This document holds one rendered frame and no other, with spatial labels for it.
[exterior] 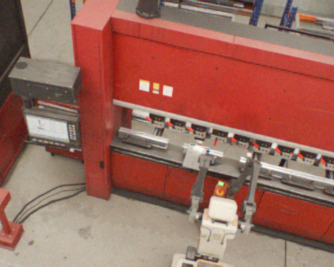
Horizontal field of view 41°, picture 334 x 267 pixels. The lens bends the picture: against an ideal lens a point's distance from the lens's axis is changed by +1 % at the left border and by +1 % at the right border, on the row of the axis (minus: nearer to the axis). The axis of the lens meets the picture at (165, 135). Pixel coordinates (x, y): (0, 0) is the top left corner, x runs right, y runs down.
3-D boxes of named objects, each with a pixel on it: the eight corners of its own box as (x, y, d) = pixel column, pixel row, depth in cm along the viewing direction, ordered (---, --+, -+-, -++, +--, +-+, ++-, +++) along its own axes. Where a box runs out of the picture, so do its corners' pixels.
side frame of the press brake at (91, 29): (87, 195, 502) (69, 22, 331) (112, 141, 558) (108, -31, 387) (108, 201, 500) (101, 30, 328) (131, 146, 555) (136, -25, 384)
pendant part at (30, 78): (24, 147, 402) (6, 76, 338) (34, 128, 418) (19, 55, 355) (79, 157, 399) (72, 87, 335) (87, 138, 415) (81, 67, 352)
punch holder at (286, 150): (273, 156, 408) (278, 144, 396) (274, 149, 414) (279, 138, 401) (290, 160, 406) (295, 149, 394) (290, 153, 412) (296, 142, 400)
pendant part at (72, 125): (29, 140, 389) (23, 112, 362) (34, 131, 397) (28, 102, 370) (79, 150, 387) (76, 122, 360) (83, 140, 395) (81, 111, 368)
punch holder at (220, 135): (209, 140, 415) (212, 128, 402) (211, 133, 420) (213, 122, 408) (225, 144, 413) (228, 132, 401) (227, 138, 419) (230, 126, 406)
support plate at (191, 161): (181, 166, 415) (182, 165, 415) (188, 146, 433) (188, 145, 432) (200, 171, 413) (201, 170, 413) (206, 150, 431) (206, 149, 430)
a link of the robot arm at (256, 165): (253, 158, 360) (264, 160, 361) (247, 158, 373) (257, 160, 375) (243, 213, 356) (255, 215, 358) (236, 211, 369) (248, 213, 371)
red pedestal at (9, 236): (-5, 246, 454) (-25, 201, 392) (7, 225, 471) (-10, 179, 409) (13, 251, 452) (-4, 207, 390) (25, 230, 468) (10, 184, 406)
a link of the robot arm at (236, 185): (248, 162, 366) (260, 165, 369) (248, 157, 370) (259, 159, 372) (228, 190, 397) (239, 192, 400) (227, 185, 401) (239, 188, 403)
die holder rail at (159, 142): (118, 137, 448) (118, 131, 441) (120, 133, 452) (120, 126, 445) (166, 149, 443) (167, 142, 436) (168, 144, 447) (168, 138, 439)
